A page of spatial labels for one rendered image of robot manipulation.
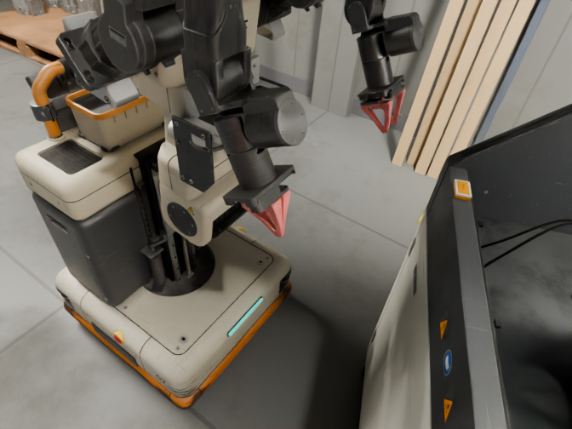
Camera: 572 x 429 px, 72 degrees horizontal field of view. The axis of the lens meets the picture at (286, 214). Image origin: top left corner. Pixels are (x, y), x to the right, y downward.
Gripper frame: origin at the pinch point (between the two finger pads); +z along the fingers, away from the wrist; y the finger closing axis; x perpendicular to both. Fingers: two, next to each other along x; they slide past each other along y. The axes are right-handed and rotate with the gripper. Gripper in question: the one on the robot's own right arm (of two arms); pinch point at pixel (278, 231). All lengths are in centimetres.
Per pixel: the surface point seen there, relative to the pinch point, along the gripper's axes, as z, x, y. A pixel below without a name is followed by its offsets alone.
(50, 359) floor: 53, 116, -24
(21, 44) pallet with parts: -73, 339, 116
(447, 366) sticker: 24.7, -21.9, 2.7
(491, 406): 20.4, -29.9, -4.2
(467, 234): 15.4, -20.0, 24.7
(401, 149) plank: 66, 65, 179
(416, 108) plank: 43, 53, 184
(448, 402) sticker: 26.0, -23.4, -2.3
